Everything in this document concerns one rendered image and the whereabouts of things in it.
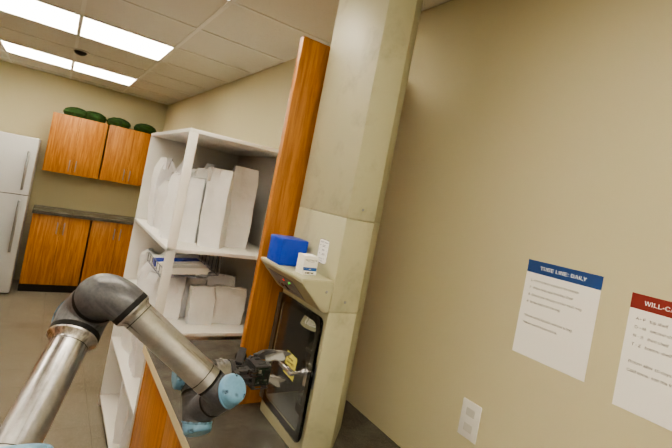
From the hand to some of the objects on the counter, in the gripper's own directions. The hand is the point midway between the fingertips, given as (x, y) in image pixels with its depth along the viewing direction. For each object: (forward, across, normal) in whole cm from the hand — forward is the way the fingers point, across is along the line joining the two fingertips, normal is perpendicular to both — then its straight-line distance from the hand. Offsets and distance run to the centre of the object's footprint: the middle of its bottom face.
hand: (284, 365), depth 141 cm
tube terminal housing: (+18, -26, +5) cm, 32 cm away
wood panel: (+21, -26, +28) cm, 44 cm away
